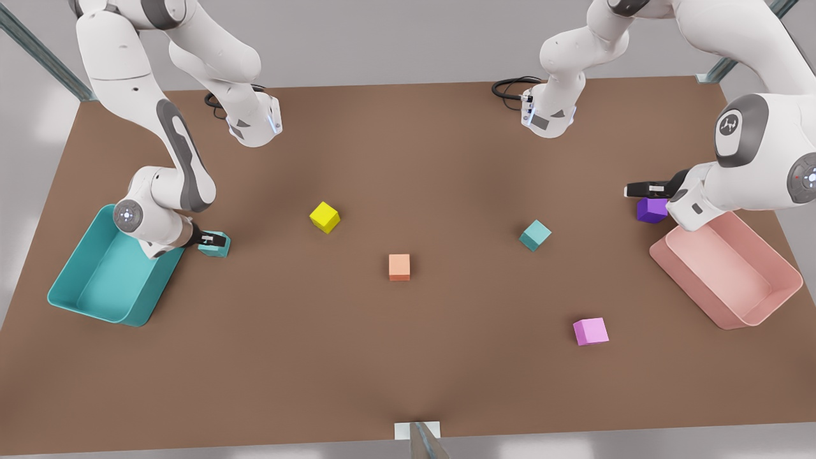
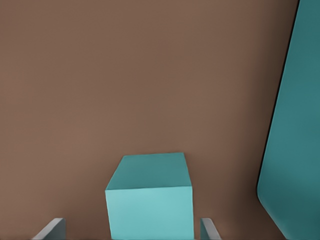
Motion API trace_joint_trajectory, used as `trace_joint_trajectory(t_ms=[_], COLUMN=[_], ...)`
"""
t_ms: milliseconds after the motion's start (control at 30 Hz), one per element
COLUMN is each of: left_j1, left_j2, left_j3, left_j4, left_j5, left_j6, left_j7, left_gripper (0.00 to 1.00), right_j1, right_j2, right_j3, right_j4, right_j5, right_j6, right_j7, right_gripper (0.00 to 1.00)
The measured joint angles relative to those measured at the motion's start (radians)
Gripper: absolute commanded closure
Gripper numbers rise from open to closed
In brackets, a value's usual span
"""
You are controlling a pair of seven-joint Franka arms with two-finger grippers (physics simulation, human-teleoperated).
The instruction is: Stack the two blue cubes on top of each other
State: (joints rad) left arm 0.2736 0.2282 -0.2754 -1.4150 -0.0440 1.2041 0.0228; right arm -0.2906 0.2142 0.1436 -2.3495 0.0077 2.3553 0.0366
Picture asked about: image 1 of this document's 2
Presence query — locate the teal blue cube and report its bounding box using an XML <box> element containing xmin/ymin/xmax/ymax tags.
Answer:
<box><xmin>519</xmin><ymin>220</ymin><xmax>552</xmax><ymax>252</ymax></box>
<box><xmin>198</xmin><ymin>231</ymin><xmax>231</xmax><ymax>258</ymax></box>

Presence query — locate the teal rectangular bin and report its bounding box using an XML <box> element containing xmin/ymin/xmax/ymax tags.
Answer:
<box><xmin>47</xmin><ymin>204</ymin><xmax>187</xmax><ymax>328</ymax></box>

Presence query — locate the yellow cube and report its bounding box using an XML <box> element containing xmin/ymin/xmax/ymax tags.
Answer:
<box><xmin>310</xmin><ymin>201</ymin><xmax>341</xmax><ymax>235</ymax></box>

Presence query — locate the pink rectangular bin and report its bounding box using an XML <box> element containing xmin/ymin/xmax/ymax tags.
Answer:
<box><xmin>649</xmin><ymin>210</ymin><xmax>804</xmax><ymax>330</ymax></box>

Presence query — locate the purple cube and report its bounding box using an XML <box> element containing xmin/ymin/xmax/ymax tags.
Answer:
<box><xmin>636</xmin><ymin>197</ymin><xmax>669</xmax><ymax>224</ymax></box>

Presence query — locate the black cable loop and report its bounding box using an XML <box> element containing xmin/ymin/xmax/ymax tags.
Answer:
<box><xmin>204</xmin><ymin>84</ymin><xmax>267</xmax><ymax>120</ymax></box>
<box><xmin>492</xmin><ymin>76</ymin><xmax>544</xmax><ymax>112</ymax></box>

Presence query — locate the silver frame post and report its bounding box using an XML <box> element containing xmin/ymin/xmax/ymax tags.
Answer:
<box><xmin>696</xmin><ymin>0</ymin><xmax>799</xmax><ymax>84</ymax></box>
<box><xmin>0</xmin><ymin>5</ymin><xmax>98</xmax><ymax>103</ymax></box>
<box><xmin>394</xmin><ymin>421</ymin><xmax>449</xmax><ymax>459</ymax></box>

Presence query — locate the pink cube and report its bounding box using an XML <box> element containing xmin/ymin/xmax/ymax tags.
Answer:
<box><xmin>573</xmin><ymin>317</ymin><xmax>609</xmax><ymax>347</ymax></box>

